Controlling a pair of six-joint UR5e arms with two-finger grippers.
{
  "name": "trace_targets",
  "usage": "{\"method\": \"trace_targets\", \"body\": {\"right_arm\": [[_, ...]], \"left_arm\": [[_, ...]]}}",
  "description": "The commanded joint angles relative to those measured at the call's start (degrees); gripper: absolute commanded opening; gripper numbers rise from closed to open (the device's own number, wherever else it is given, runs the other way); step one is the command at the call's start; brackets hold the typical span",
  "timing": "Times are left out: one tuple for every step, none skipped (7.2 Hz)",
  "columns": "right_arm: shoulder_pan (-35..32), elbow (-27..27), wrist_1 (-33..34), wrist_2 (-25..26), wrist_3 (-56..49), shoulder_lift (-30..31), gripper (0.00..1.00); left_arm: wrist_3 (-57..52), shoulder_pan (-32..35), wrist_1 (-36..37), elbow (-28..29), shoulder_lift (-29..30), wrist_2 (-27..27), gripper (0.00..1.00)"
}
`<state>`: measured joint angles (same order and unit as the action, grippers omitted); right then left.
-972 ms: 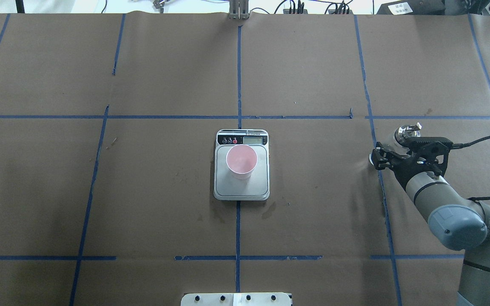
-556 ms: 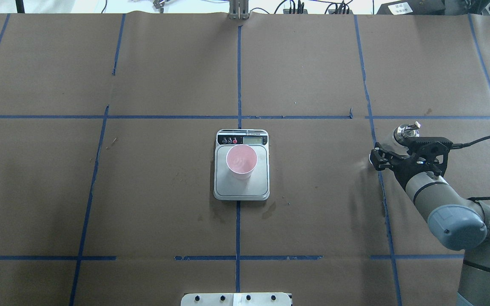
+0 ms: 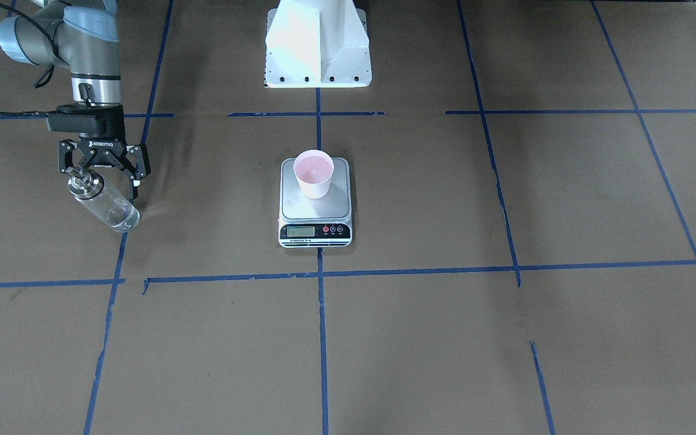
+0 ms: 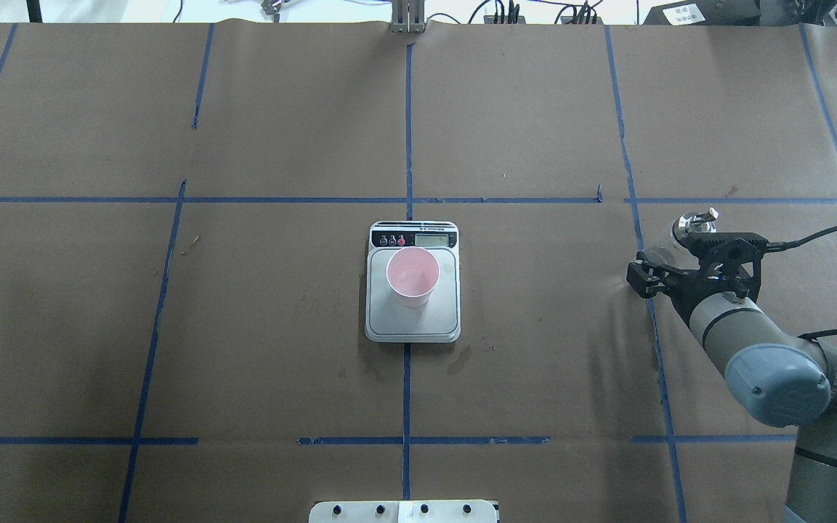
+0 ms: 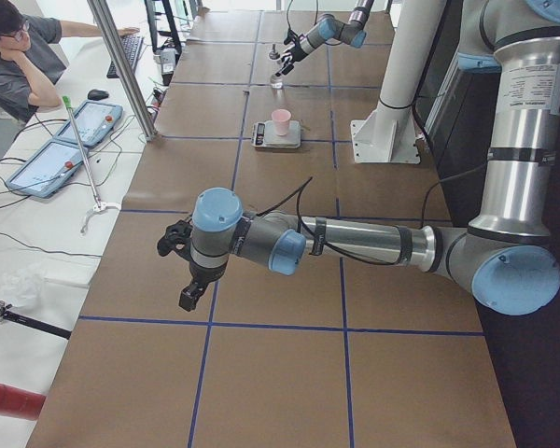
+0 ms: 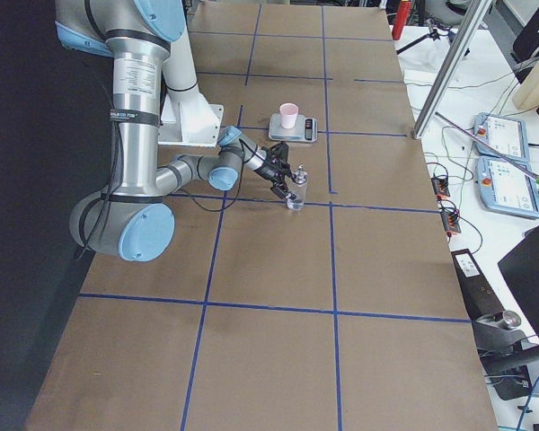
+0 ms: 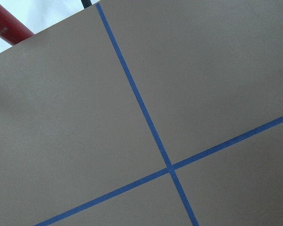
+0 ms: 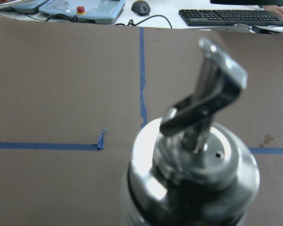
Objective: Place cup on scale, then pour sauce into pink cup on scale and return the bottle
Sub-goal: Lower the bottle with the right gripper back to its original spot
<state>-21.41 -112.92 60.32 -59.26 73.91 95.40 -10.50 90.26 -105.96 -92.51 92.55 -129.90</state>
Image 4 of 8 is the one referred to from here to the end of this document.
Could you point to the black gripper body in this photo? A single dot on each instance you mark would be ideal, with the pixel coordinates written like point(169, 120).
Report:
point(682, 285)

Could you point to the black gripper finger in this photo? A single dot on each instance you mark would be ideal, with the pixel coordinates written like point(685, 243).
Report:
point(649, 278)

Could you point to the glass sauce bottle metal spout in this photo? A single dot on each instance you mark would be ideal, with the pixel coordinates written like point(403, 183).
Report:
point(670, 247)

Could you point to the pink plastic cup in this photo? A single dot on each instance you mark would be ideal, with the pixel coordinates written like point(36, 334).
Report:
point(412, 273)

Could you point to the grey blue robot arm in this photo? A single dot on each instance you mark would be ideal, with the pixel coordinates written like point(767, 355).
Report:
point(781, 380)

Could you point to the white digital kitchen scale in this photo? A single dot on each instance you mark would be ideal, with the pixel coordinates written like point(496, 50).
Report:
point(386, 318)

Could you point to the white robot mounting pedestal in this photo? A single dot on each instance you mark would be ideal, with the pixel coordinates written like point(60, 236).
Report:
point(440, 510)

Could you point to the aluminium frame post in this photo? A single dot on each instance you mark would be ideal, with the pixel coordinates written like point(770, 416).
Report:
point(408, 17)

